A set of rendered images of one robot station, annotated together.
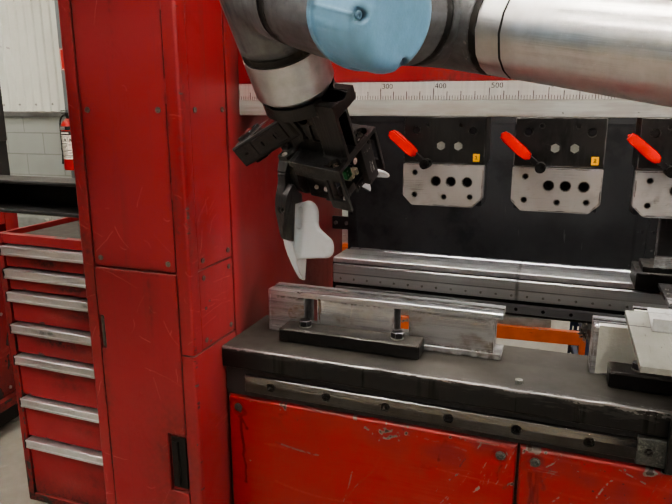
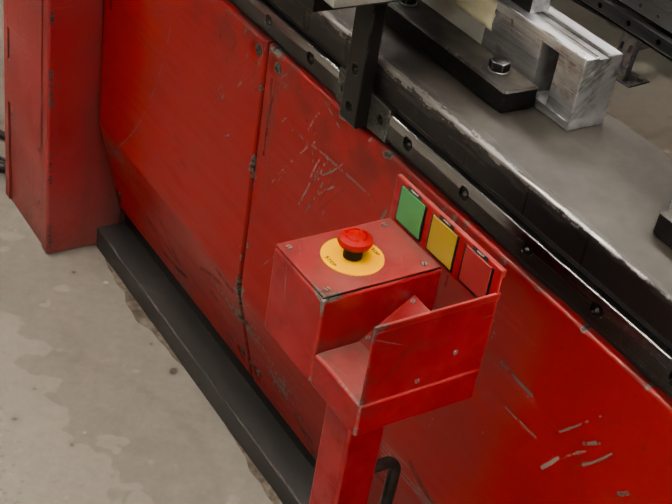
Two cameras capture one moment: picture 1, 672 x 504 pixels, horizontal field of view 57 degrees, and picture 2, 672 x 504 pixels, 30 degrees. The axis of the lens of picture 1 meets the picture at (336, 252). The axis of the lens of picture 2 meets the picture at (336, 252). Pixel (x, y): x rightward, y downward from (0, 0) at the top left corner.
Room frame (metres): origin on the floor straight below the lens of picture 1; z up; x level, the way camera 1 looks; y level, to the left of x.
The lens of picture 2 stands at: (-0.33, -1.35, 1.57)
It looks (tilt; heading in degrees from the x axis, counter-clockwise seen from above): 35 degrees down; 33
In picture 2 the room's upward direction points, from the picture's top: 10 degrees clockwise
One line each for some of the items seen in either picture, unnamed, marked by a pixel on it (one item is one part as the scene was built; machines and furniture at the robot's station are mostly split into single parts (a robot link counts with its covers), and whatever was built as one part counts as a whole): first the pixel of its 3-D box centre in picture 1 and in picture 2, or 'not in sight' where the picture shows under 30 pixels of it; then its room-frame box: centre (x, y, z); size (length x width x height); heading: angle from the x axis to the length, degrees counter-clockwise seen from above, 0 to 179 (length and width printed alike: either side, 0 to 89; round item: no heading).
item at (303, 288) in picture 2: not in sight; (378, 300); (0.63, -0.80, 0.75); 0.20 x 0.16 x 0.18; 70
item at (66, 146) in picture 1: (69, 140); not in sight; (5.93, 2.53, 1.04); 0.18 x 0.17 x 0.56; 74
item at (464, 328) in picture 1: (381, 318); not in sight; (1.23, -0.10, 0.92); 0.50 x 0.06 x 0.10; 70
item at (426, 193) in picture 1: (447, 160); not in sight; (1.19, -0.21, 1.26); 0.15 x 0.09 x 0.17; 70
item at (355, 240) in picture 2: not in sight; (353, 247); (0.64, -0.75, 0.79); 0.04 x 0.04 x 0.04
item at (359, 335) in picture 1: (350, 339); not in sight; (1.20, -0.03, 0.89); 0.30 x 0.05 x 0.03; 70
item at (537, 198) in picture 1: (557, 163); not in sight; (1.12, -0.40, 1.26); 0.15 x 0.09 x 0.17; 70
